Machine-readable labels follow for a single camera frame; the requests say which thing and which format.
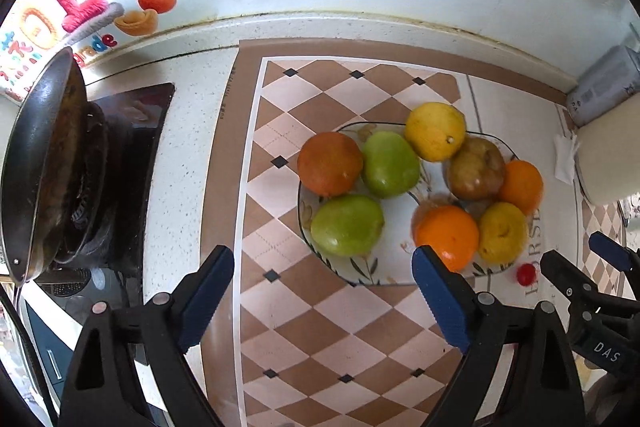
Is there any bright orange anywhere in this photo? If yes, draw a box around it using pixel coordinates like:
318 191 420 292
415 205 480 273
497 160 544 217

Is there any green apple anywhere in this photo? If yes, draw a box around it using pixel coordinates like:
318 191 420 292
311 194 386 257
361 132 421 199

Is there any brown checkered table mat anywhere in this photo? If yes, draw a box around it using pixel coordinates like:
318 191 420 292
200 39 640 427

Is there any grey printed carton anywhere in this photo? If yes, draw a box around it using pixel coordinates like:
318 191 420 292
566 44 640 128

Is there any brown red apple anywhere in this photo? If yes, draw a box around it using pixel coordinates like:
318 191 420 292
446 137 507 201

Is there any gold ingot wall sticker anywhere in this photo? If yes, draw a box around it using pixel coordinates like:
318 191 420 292
114 9 160 38

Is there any yellow round fruit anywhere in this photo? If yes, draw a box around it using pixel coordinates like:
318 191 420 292
404 103 467 162
477 202 528 264

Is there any black glass gas stove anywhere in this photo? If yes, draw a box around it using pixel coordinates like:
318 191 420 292
15 82 177 328

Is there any pink character wall sticker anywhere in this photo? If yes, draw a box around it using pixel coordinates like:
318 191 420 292
42 0 125 34

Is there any glass floral plate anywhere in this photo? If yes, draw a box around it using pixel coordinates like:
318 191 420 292
297 122 521 287

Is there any white tissue paper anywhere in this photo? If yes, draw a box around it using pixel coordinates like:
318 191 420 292
552 132 581 184

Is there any cream utensil holder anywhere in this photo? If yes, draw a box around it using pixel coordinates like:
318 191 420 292
575 94 640 207

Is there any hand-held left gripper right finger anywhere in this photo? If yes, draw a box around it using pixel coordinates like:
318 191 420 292
411 245 586 427

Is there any black frying pan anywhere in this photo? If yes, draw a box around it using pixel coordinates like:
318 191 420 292
0 46 92 286

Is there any colourful character wall sticker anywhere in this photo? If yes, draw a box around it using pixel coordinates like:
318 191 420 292
0 32 45 100

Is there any orange round character sticker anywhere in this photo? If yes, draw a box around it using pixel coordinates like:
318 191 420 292
5 6 57 52

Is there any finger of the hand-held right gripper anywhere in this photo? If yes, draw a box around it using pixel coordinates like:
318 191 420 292
541 249 617 334
589 231 640 279

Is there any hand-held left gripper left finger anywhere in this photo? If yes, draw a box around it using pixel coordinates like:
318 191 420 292
59 245 236 427

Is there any dark reddish orange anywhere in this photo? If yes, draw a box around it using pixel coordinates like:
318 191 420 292
297 132 365 198

